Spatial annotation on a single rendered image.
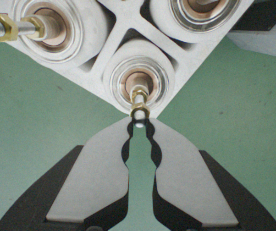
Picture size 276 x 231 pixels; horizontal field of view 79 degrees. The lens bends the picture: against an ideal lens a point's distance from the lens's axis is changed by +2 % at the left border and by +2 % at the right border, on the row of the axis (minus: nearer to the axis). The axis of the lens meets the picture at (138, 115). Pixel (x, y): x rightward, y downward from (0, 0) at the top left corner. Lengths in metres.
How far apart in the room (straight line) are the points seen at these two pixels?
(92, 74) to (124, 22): 0.09
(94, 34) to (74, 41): 0.02
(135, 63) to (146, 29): 0.08
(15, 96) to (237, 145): 0.72
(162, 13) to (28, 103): 0.48
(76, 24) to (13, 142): 0.56
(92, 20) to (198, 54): 0.17
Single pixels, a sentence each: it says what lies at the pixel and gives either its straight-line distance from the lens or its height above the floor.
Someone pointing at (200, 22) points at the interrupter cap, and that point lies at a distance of 0.21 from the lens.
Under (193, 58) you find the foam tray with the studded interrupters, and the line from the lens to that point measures 0.29.
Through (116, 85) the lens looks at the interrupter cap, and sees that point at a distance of 0.22.
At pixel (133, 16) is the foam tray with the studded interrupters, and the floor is 0.18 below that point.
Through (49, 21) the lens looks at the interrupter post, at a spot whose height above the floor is 0.27.
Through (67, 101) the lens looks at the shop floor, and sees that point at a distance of 0.54.
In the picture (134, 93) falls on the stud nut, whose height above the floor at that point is 0.29.
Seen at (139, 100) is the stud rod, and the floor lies 0.31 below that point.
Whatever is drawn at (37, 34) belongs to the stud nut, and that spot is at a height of 0.29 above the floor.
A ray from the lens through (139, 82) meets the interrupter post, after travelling 0.19.
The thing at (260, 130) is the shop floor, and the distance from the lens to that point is 0.68.
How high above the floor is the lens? 0.46
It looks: 62 degrees down
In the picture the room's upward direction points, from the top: 180 degrees counter-clockwise
